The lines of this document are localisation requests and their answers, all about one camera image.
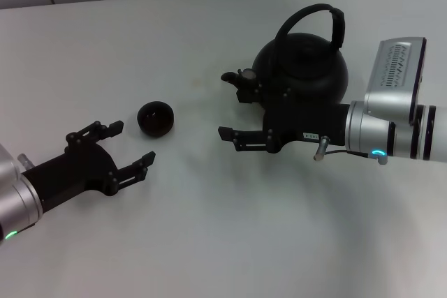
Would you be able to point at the small black teacup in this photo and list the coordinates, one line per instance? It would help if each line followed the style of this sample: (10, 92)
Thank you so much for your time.
(157, 126)

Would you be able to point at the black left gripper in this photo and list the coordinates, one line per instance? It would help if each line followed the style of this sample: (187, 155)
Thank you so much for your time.
(80, 172)

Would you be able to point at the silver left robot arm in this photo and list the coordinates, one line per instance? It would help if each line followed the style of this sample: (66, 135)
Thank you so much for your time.
(17, 200)

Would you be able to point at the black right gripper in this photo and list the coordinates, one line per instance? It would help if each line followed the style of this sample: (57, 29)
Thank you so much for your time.
(314, 121)

